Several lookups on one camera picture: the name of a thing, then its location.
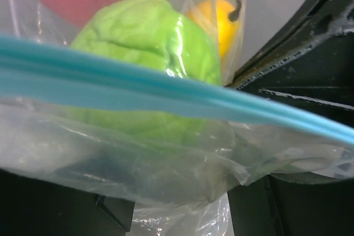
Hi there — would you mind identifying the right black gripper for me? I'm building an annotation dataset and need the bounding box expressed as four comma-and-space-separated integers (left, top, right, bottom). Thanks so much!
230, 0, 353, 127

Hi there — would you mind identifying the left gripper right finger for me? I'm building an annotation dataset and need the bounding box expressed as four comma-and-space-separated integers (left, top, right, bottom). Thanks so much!
228, 175, 353, 235

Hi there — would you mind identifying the green fake pear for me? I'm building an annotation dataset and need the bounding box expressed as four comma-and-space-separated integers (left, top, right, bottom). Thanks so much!
65, 0, 222, 145

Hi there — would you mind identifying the yellow fake lemon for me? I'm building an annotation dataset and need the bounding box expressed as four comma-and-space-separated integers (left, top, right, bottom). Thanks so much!
186, 0, 240, 59

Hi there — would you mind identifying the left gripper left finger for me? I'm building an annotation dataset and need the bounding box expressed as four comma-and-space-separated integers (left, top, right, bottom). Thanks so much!
1, 170, 134, 235

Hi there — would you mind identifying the clear blue zip top bag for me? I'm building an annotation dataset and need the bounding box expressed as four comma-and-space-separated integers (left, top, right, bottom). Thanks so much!
1, 0, 353, 235

